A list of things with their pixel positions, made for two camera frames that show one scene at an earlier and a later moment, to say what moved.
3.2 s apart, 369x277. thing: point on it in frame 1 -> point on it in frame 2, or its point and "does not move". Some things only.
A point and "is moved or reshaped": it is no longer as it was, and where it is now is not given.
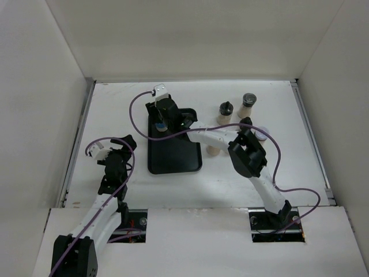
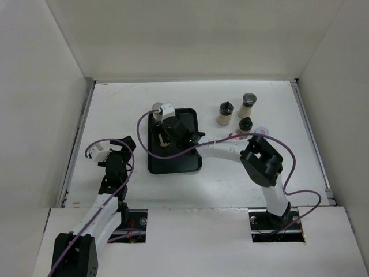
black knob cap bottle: x=225 y=111 does not move
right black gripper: x=153 y=110 -> x=157 y=128
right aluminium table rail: x=297 y=89 does not move
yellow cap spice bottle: x=213 y=151 is moved or reshaped
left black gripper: x=125 y=152 does not move
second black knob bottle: x=246 y=120 does not move
